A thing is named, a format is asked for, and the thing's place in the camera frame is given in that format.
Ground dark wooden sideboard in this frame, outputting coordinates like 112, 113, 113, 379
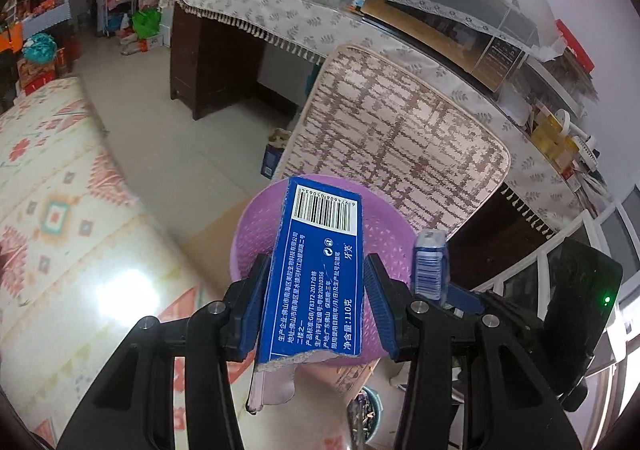
168, 4, 558, 293

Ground dark bucket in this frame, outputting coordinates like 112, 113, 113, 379
349, 384, 386, 432

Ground patterned cushion mat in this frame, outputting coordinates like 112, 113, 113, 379
276, 42, 512, 244

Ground teal patterned bundle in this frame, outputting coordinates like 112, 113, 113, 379
21, 31, 59, 64

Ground leaf print fringed sideboard cloth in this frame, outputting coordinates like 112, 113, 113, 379
169, 0, 606, 228

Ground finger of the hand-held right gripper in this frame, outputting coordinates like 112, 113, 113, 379
446, 281, 546, 331

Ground torn blue carton white print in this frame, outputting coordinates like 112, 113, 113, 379
414, 229, 452, 301

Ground purple plastic basket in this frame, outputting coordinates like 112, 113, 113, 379
231, 174, 422, 381

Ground red packet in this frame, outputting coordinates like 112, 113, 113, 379
554, 18, 597, 74

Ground table with pale blue cloth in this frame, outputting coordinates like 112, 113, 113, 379
19, 4, 74, 39

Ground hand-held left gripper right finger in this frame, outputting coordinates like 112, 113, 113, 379
363, 252, 583, 450

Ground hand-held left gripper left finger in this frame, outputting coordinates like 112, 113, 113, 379
57, 252, 273, 450

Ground blue box on floor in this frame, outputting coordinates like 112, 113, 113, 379
260, 128, 294, 180

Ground blue barcode toothpaste box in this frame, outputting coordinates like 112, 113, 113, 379
255, 175, 364, 374

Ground steel countertop cabinet appliance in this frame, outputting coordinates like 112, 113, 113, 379
359, 0, 529, 95

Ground green plastic bag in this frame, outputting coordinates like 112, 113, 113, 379
131, 6, 163, 40

